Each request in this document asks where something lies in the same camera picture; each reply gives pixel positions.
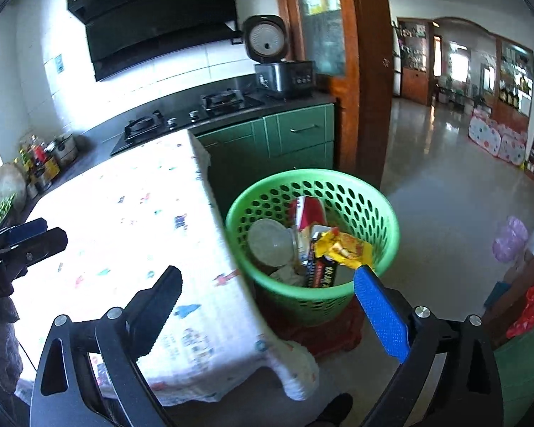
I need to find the white paper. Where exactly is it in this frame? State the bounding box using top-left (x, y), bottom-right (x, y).
top-left (271, 264), bottom-right (305, 285)

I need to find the green perforated plastic basket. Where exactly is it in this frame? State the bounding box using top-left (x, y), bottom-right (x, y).
top-left (225, 168), bottom-right (401, 326)

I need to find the black range hood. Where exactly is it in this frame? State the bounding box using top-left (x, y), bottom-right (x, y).
top-left (67, 0), bottom-right (243, 83)

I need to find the green plastic bin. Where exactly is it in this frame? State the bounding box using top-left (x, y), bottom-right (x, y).
top-left (493, 327), bottom-right (534, 427)

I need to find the person's dark shoe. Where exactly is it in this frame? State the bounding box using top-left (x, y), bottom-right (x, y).
top-left (314, 392), bottom-right (354, 427)

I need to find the printed white tablecloth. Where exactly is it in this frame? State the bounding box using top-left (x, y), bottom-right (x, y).
top-left (13, 129), bottom-right (320, 402)

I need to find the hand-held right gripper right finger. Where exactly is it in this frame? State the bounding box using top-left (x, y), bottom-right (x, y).
top-left (354, 264), bottom-right (504, 427)

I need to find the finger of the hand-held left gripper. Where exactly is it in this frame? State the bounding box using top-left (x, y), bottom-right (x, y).
top-left (0, 218), bottom-right (48, 251)
top-left (0, 227), bottom-right (69, 279)

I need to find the wooden display shelf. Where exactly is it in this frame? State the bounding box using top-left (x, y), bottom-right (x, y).
top-left (494, 36), bottom-right (534, 116)

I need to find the green kitchen cabinet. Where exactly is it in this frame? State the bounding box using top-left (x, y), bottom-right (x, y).
top-left (196, 103), bottom-right (336, 214)

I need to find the metal utensil pot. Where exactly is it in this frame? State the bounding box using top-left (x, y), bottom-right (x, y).
top-left (49, 132), bottom-right (78, 165)

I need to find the wooden glass door cabinet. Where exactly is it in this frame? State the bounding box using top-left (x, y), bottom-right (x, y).
top-left (271, 0), bottom-right (394, 188)

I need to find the bowl of green vegetables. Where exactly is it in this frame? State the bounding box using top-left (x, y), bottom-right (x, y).
top-left (0, 193), bottom-right (19, 238)

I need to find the red plastic bag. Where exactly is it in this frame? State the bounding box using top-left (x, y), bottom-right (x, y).
top-left (506, 281), bottom-right (534, 339)

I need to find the red snack packet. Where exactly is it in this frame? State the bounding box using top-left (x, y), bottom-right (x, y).
top-left (288, 196), bottom-right (328, 232)

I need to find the purple plastic bag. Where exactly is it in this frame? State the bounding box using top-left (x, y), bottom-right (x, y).
top-left (492, 216), bottom-right (529, 263)

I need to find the black cardboard box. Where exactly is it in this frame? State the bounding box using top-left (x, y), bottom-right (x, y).
top-left (303, 236), bottom-right (354, 290)

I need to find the polka dot play tent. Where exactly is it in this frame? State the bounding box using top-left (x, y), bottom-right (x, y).
top-left (468, 113), bottom-right (528, 167)

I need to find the yellow snack packet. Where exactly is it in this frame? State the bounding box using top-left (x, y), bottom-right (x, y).
top-left (314, 227), bottom-right (375, 272)

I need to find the black rice cooker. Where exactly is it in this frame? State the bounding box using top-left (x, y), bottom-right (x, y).
top-left (242, 15), bottom-right (316, 99)

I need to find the wooden hallway cabinet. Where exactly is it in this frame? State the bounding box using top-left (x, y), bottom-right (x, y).
top-left (396, 18), bottom-right (432, 103)

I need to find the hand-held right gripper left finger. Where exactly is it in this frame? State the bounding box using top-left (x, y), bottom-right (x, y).
top-left (29, 265), bottom-right (183, 427)

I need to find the cluster of condiment bottles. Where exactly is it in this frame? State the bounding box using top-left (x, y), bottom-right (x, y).
top-left (18, 135), bottom-right (61, 196)

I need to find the black gas stove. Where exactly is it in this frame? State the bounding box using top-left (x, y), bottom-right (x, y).
top-left (111, 89), bottom-right (266, 156)

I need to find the red plastic stool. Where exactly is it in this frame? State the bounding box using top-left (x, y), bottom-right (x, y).
top-left (260, 296), bottom-right (366, 359)

